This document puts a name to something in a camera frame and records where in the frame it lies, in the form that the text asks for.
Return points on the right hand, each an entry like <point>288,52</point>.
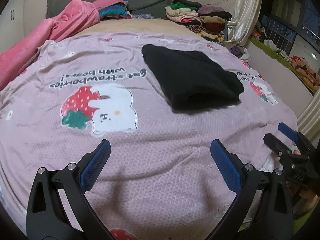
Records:
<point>302,198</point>

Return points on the green window ledge cloth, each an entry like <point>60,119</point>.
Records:
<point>298,65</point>

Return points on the black sweater orange cuffs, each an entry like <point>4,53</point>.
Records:
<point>190,80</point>

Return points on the bag with purple cloth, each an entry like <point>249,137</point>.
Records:
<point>240,52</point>

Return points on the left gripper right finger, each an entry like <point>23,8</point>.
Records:
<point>262,207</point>

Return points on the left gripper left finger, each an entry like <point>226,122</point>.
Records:
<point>46,216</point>

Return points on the striped folded clothes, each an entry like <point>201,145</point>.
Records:
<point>112,9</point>

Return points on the pink fleece blanket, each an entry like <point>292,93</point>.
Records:
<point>75,17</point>

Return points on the cream satin curtain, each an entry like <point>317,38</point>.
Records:
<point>246,13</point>

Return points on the beige bed sheet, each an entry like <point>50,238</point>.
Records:
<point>138,25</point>

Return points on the pile of folded clothes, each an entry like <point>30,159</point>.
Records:
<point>208,21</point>

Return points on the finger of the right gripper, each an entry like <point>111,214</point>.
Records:
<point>288,132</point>
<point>278,147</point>

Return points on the pink strawberry print quilt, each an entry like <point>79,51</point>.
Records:
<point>160,181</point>

